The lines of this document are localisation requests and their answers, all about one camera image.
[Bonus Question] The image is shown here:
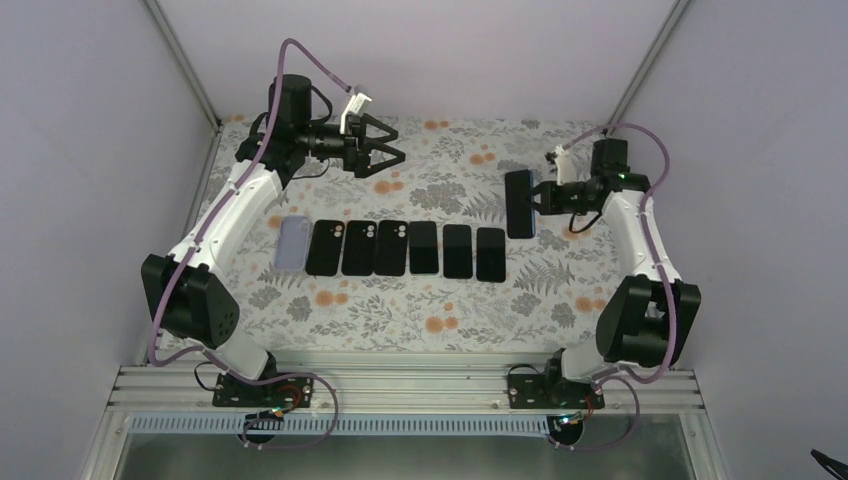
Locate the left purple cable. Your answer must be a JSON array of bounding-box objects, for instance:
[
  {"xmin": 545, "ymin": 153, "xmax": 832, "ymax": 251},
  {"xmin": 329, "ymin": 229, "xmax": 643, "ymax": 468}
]
[{"xmin": 146, "ymin": 38, "xmax": 356, "ymax": 452}]

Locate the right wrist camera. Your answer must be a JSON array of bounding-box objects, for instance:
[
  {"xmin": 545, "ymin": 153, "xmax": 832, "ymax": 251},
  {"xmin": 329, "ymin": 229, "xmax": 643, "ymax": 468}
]
[{"xmin": 545, "ymin": 145, "xmax": 578, "ymax": 186}]

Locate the aluminium rail frame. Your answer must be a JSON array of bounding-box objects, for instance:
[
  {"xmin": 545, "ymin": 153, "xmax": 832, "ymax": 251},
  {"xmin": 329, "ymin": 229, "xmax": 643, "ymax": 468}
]
[{"xmin": 105, "ymin": 349, "xmax": 705, "ymax": 415}]

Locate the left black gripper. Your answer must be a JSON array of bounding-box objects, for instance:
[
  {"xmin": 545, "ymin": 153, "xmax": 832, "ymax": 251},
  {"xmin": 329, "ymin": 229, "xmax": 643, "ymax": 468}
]
[{"xmin": 297, "ymin": 113, "xmax": 404, "ymax": 179}]

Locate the lilac phone case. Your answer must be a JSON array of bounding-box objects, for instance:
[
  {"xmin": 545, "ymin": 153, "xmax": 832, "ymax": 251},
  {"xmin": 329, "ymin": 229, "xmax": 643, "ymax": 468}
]
[{"xmin": 273, "ymin": 215, "xmax": 312, "ymax": 271}]

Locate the teal phone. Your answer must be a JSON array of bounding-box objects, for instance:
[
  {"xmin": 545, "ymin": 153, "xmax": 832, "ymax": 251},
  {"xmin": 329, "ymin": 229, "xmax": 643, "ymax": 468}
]
[{"xmin": 408, "ymin": 221, "xmax": 439, "ymax": 275}]

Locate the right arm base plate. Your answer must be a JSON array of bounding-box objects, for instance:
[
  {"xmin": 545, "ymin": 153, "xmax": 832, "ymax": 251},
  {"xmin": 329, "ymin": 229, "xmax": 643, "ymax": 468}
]
[{"xmin": 507, "ymin": 372, "xmax": 606, "ymax": 410}]

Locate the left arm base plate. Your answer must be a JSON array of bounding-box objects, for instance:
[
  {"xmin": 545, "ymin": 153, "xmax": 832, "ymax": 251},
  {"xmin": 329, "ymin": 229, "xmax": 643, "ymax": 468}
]
[{"xmin": 212, "ymin": 374, "xmax": 314, "ymax": 410}]

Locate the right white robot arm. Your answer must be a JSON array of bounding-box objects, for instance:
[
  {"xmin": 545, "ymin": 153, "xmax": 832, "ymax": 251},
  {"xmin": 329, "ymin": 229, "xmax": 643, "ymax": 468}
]
[{"xmin": 531, "ymin": 139, "xmax": 701, "ymax": 407}]

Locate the purple cable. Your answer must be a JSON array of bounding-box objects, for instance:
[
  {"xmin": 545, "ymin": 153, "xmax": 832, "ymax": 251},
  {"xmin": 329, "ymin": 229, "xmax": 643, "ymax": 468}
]
[
  {"xmin": 146, "ymin": 38, "xmax": 356, "ymax": 452},
  {"xmin": 547, "ymin": 122, "xmax": 680, "ymax": 453}
]

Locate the black phone row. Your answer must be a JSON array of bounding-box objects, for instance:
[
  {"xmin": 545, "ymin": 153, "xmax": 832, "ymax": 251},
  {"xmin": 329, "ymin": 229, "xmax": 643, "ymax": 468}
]
[
  {"xmin": 443, "ymin": 224, "xmax": 473, "ymax": 279},
  {"xmin": 475, "ymin": 227, "xmax": 506, "ymax": 283},
  {"xmin": 504, "ymin": 170, "xmax": 535, "ymax": 239}
]

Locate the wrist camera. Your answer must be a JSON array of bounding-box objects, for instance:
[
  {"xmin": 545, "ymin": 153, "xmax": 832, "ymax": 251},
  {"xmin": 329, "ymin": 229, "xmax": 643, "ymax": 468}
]
[
  {"xmin": 339, "ymin": 85, "xmax": 373, "ymax": 134},
  {"xmin": 545, "ymin": 145, "xmax": 578, "ymax": 186}
]

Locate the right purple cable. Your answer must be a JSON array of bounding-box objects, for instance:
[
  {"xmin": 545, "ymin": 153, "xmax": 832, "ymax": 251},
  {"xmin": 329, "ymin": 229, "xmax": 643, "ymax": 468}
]
[{"xmin": 547, "ymin": 122, "xmax": 680, "ymax": 453}]

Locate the black phone case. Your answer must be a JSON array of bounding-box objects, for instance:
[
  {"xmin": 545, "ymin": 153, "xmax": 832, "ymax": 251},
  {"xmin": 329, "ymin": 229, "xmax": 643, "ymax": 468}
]
[
  {"xmin": 341, "ymin": 220, "xmax": 377, "ymax": 276},
  {"xmin": 305, "ymin": 220, "xmax": 345, "ymax": 277},
  {"xmin": 374, "ymin": 220, "xmax": 408, "ymax": 276}
]

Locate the grey slotted cable duct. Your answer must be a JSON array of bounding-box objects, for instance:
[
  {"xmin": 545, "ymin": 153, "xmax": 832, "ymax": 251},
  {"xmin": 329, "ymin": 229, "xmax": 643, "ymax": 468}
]
[{"xmin": 127, "ymin": 412, "xmax": 548, "ymax": 437}]

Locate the floral table mat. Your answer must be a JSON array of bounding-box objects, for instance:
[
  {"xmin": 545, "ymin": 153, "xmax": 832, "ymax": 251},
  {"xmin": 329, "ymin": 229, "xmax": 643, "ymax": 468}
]
[{"xmin": 224, "ymin": 117, "xmax": 620, "ymax": 353}]

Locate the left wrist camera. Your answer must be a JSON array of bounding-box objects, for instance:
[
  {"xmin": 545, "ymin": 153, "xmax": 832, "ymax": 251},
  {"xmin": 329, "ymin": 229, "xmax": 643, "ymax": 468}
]
[{"xmin": 339, "ymin": 85, "xmax": 373, "ymax": 134}]

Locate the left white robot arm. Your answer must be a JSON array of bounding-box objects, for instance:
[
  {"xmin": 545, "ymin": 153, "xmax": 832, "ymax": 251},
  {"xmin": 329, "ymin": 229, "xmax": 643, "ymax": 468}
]
[{"xmin": 141, "ymin": 74, "xmax": 406, "ymax": 405}]

